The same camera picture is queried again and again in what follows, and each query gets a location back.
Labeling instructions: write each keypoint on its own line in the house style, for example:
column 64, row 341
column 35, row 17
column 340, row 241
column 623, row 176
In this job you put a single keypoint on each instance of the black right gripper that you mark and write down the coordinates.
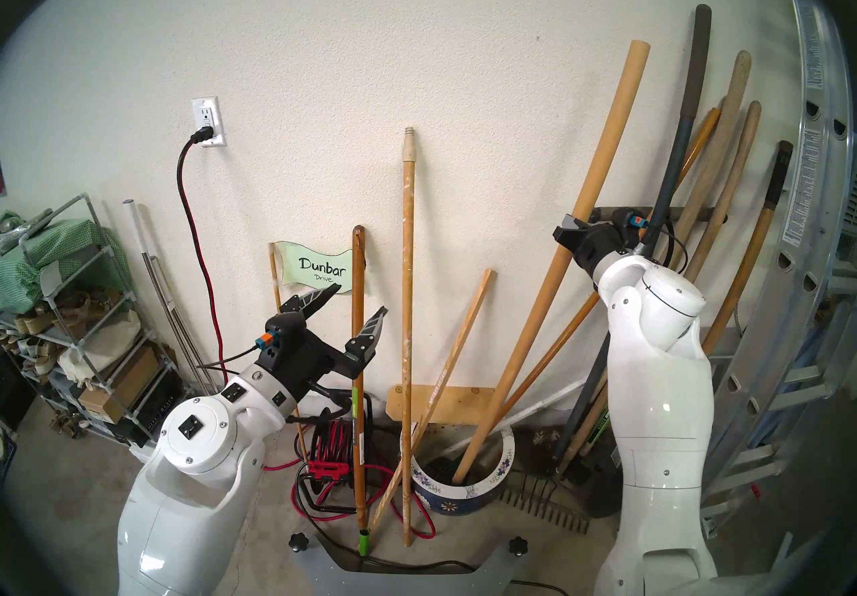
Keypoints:
column 612, row 246

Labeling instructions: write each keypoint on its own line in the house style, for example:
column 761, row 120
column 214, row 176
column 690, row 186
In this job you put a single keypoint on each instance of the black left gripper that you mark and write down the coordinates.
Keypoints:
column 315, row 364

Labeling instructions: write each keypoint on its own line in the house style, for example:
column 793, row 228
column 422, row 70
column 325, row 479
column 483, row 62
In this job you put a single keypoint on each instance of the paint-spattered pole with threaded tip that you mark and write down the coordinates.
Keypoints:
column 408, row 233

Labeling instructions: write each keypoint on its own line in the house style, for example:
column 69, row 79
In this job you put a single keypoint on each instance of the thin square wooden stick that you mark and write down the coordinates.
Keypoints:
column 456, row 347

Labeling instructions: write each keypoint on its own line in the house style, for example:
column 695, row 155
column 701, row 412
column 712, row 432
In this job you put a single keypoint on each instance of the plain light wooden dowel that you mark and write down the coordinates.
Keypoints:
column 616, row 113

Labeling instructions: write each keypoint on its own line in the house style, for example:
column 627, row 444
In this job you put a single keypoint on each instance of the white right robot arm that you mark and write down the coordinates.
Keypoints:
column 659, row 400

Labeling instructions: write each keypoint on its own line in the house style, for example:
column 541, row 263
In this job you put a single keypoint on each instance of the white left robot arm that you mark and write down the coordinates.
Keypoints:
column 194, row 441

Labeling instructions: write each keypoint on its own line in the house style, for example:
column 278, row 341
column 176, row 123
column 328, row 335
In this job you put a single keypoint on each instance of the blue floral ceramic pot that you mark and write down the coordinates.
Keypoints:
column 445, row 501

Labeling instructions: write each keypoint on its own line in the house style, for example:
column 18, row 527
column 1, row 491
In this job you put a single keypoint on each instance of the Dunbar Drive flag sign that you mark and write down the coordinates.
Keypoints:
column 315, row 267

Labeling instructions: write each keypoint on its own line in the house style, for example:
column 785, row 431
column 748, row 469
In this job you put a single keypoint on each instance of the light wooden board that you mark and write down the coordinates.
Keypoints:
column 462, row 404

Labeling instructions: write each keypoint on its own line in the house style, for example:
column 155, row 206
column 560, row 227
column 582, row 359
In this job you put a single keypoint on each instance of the thin metal rod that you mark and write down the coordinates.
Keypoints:
column 170, row 313

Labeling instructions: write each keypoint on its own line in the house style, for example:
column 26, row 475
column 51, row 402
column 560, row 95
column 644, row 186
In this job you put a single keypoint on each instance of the long white pipe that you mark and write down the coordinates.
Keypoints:
column 535, row 408

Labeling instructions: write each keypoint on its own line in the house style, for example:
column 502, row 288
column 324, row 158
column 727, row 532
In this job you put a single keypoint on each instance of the white pipe and metal rods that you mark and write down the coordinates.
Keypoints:
column 144, row 243

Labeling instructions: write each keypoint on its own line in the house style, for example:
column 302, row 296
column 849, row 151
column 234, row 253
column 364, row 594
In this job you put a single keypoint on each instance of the black shoe box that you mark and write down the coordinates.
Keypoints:
column 150, row 410

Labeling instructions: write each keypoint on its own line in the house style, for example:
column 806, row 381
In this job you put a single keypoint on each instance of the black star knob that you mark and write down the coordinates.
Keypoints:
column 298, row 542
column 519, row 546

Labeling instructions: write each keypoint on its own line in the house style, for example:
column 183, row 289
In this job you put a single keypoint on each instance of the aluminium extension ladder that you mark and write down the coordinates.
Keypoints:
column 803, row 200

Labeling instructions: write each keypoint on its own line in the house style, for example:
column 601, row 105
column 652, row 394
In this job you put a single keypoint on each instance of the brown cardboard box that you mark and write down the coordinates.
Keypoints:
column 114, row 390

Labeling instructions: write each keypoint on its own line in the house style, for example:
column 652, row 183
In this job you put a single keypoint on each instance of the cream fabric bag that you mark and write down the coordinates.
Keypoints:
column 100, row 344

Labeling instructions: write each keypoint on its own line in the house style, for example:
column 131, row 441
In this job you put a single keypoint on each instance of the metal garden rake head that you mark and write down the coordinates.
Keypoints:
column 549, row 507

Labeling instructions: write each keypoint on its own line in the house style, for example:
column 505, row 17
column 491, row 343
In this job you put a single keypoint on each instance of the green checkered cloth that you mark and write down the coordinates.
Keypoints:
column 60, row 240

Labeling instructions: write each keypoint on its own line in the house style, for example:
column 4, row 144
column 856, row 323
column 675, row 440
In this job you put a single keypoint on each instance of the grey metal shoe rack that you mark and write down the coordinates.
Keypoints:
column 48, row 279

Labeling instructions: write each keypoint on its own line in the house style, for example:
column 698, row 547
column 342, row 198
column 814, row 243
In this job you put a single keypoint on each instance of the cork wedge sandal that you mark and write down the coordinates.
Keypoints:
column 27, row 321

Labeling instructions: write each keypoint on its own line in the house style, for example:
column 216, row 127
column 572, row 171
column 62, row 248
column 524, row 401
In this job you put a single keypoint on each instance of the silver glitter shoe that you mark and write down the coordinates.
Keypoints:
column 23, row 226

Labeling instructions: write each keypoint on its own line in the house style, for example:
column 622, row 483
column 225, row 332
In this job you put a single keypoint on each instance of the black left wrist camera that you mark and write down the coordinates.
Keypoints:
column 288, row 332

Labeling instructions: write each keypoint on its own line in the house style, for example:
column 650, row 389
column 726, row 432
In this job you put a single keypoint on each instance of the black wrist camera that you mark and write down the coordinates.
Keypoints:
column 288, row 332
column 635, row 221

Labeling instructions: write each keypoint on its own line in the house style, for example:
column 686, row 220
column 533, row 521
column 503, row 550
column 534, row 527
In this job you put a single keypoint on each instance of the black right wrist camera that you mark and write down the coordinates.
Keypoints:
column 635, row 221

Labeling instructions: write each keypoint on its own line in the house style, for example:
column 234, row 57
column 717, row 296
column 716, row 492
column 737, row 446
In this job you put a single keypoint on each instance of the white wall outlet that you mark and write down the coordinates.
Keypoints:
column 209, row 107

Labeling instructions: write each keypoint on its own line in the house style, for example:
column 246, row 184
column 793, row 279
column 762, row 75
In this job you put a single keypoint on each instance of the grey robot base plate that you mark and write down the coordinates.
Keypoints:
column 408, row 584

